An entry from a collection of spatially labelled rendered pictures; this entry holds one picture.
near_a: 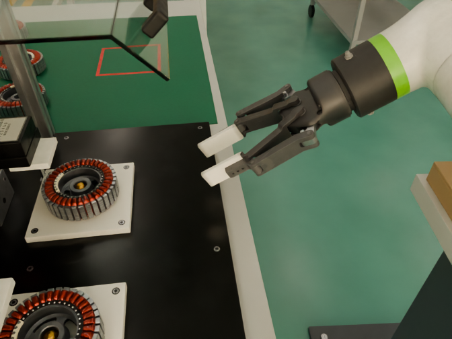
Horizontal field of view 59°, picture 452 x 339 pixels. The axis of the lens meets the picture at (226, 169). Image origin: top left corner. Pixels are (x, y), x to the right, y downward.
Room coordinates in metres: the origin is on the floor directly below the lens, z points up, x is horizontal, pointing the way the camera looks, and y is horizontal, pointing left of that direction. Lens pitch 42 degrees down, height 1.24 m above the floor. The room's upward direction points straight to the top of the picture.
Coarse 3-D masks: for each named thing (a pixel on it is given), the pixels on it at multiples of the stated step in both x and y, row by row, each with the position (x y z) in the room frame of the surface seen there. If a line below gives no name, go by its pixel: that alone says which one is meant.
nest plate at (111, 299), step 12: (84, 288) 0.28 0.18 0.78; (96, 288) 0.28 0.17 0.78; (108, 288) 0.28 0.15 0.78; (120, 288) 0.28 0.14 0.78; (12, 300) 0.26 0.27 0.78; (96, 300) 0.26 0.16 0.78; (108, 300) 0.26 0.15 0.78; (120, 300) 0.26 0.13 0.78; (108, 312) 0.25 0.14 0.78; (120, 312) 0.25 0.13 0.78; (72, 324) 0.23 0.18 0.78; (108, 324) 0.23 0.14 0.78; (120, 324) 0.23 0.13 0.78; (72, 336) 0.22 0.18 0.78; (108, 336) 0.22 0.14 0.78; (120, 336) 0.22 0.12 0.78
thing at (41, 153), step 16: (0, 128) 0.44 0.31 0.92; (16, 128) 0.44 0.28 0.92; (32, 128) 0.46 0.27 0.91; (0, 144) 0.41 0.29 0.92; (16, 144) 0.41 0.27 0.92; (32, 144) 0.44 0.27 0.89; (48, 144) 0.46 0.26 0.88; (0, 160) 0.40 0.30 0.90; (16, 160) 0.40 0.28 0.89; (32, 160) 0.42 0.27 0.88; (48, 160) 0.42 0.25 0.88
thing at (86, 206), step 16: (80, 160) 0.50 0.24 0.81; (96, 160) 0.50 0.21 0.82; (48, 176) 0.45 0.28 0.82; (64, 176) 0.46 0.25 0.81; (80, 176) 0.47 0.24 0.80; (96, 176) 0.47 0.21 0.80; (112, 176) 0.46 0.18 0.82; (48, 192) 0.42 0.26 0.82; (64, 192) 0.44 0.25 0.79; (80, 192) 0.43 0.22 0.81; (96, 192) 0.42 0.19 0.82; (112, 192) 0.43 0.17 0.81; (48, 208) 0.41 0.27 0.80; (64, 208) 0.39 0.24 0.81; (80, 208) 0.39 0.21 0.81; (96, 208) 0.40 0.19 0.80
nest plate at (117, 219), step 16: (128, 176) 0.49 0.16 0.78; (128, 192) 0.45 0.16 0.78; (112, 208) 0.42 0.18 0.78; (128, 208) 0.42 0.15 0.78; (32, 224) 0.39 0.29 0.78; (48, 224) 0.39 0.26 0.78; (64, 224) 0.39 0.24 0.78; (80, 224) 0.39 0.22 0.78; (96, 224) 0.39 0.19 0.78; (112, 224) 0.39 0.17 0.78; (128, 224) 0.39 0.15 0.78; (32, 240) 0.36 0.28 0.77; (48, 240) 0.37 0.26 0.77
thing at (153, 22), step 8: (144, 0) 0.57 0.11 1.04; (152, 0) 0.57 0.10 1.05; (160, 0) 0.52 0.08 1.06; (152, 8) 0.57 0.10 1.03; (160, 8) 0.49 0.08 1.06; (152, 16) 0.48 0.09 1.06; (160, 16) 0.48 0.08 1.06; (144, 24) 0.48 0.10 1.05; (152, 24) 0.48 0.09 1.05; (160, 24) 0.48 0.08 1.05; (144, 32) 0.48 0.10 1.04; (152, 32) 0.48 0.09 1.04
